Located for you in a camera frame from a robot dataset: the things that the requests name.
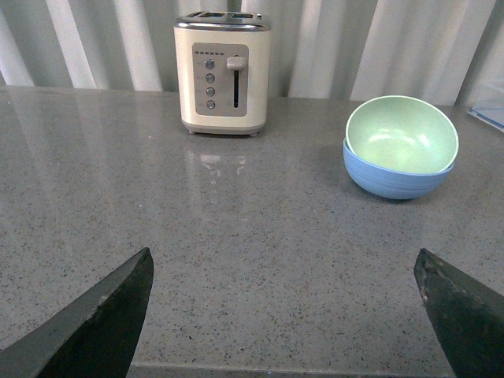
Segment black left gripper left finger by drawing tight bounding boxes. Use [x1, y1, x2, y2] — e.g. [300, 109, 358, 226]
[1, 248, 154, 377]

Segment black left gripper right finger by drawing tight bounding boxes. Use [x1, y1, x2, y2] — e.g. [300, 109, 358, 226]
[413, 248, 503, 377]

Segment blue bowl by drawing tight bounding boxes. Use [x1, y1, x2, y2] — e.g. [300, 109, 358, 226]
[343, 139, 454, 200]

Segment green bowl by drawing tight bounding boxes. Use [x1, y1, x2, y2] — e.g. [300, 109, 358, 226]
[346, 95, 459, 174]

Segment clear plastic container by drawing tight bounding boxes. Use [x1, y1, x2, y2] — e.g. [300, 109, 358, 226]
[468, 80, 504, 132]

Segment white curtain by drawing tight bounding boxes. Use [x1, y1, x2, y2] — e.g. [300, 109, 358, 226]
[1, 1, 503, 105]

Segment cream toaster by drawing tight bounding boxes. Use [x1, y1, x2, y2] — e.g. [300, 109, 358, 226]
[173, 11, 272, 136]

